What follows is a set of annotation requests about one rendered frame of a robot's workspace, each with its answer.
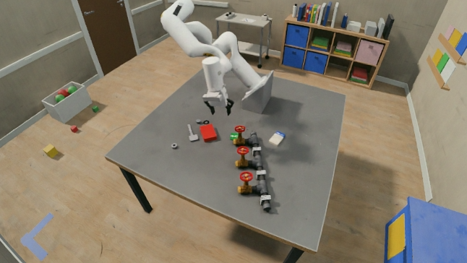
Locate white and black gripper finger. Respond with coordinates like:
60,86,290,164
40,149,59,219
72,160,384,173
205,101,215,115
226,98,235,116

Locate grey pipe with three brass valves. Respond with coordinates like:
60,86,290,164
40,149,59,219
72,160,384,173
233,126,271,211

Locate red rectangular block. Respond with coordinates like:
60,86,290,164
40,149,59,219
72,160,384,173
200,124,217,142

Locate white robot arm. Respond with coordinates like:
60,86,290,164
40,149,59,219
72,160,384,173
161,0,267,102

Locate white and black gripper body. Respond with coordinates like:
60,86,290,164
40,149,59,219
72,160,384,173
210,87,229,107

